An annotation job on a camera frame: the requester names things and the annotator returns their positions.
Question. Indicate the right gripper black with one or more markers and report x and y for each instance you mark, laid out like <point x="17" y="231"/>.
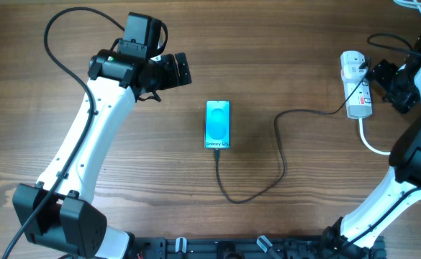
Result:
<point x="402" y="101"/>

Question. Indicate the white power strip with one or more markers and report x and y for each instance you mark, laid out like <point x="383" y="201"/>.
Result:
<point x="357" y="95"/>

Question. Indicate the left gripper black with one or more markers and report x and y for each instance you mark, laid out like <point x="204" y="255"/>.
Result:
<point x="171" y="80"/>

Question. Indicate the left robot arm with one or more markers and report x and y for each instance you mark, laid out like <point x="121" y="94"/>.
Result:
<point x="57" y="211"/>

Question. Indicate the white USB charger plug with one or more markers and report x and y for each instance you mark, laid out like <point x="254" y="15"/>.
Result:
<point x="352" y="73"/>

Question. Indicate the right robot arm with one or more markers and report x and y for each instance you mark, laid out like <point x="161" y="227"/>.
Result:
<point x="353" y="235"/>

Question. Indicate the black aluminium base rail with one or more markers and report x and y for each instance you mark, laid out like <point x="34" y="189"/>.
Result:
<point x="263" y="247"/>

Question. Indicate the smartphone with teal screen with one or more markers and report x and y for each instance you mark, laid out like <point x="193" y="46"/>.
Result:
<point x="217" y="124"/>

